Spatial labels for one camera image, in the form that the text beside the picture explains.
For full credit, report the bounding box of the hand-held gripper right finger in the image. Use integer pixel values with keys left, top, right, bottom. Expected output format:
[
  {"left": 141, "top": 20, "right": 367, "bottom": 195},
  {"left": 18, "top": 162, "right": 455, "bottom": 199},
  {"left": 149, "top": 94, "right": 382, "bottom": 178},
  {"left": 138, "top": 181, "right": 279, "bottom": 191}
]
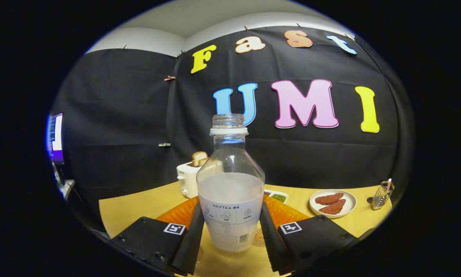
[{"left": 259, "top": 195, "right": 373, "bottom": 275}]

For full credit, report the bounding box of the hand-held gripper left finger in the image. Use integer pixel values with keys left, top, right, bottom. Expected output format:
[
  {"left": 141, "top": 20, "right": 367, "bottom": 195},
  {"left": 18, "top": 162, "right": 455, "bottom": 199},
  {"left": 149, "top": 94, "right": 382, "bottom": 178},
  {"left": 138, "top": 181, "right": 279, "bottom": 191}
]
[{"left": 110, "top": 196, "right": 206, "bottom": 276}]

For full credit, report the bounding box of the round wooden coaster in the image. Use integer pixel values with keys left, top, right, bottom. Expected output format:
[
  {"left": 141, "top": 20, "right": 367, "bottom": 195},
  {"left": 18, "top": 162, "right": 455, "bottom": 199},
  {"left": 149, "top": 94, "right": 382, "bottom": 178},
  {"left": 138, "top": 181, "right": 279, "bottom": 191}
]
[{"left": 252, "top": 227, "right": 267, "bottom": 247}]

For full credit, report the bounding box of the clear juice bottle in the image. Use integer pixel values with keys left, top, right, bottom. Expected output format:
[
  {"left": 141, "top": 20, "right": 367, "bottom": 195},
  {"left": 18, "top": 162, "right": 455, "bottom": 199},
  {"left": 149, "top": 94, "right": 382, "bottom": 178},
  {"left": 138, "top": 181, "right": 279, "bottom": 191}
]
[{"left": 196, "top": 113, "right": 265, "bottom": 253}]

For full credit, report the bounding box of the white divided grain dish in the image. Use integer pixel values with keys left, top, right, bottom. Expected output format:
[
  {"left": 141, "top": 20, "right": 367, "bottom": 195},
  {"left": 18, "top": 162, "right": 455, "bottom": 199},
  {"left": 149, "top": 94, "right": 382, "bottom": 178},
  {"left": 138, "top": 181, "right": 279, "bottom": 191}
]
[{"left": 264, "top": 189, "right": 289, "bottom": 204}]

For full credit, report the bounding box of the cream toaster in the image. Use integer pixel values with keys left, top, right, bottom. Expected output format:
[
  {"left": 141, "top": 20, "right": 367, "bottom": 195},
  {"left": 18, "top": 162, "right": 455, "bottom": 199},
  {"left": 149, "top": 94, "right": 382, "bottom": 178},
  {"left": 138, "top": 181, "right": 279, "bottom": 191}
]
[{"left": 176, "top": 161, "right": 201, "bottom": 199}]

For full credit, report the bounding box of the wooden table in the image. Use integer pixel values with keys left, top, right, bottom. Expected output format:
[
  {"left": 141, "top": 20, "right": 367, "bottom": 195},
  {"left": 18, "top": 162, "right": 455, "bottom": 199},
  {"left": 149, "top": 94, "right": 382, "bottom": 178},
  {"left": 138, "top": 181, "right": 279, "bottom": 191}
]
[{"left": 98, "top": 181, "right": 393, "bottom": 277}]

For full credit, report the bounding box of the brown meat piece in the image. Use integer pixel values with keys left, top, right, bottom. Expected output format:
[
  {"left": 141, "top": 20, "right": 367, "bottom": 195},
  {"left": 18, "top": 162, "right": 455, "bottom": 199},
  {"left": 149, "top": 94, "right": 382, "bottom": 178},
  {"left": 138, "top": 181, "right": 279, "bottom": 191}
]
[
  {"left": 315, "top": 193, "right": 344, "bottom": 205},
  {"left": 319, "top": 199, "right": 347, "bottom": 215}
]

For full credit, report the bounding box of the white round plate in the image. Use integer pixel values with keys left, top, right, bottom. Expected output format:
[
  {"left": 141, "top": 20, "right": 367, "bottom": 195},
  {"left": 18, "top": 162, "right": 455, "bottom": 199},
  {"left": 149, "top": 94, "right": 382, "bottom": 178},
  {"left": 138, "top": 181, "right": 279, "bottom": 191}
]
[{"left": 309, "top": 189, "right": 357, "bottom": 219}]

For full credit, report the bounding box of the black backdrop cloth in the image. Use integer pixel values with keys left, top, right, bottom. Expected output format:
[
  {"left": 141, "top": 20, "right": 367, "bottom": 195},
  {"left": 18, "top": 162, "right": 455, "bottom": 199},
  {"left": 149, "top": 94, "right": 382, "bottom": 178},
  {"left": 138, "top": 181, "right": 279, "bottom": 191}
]
[{"left": 51, "top": 25, "right": 414, "bottom": 231}]

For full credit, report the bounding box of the computer monitor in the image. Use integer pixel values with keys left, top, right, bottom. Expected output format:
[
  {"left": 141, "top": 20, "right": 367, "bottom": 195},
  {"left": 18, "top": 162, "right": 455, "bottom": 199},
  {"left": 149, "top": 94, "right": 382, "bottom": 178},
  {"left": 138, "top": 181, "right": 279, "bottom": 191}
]
[{"left": 47, "top": 112, "right": 65, "bottom": 165}]

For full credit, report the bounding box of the metal wire holder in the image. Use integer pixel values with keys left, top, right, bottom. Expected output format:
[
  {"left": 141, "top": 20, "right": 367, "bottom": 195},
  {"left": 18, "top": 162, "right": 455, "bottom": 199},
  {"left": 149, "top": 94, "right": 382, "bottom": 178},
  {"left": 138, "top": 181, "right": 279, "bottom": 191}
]
[{"left": 372, "top": 181, "right": 395, "bottom": 210}]

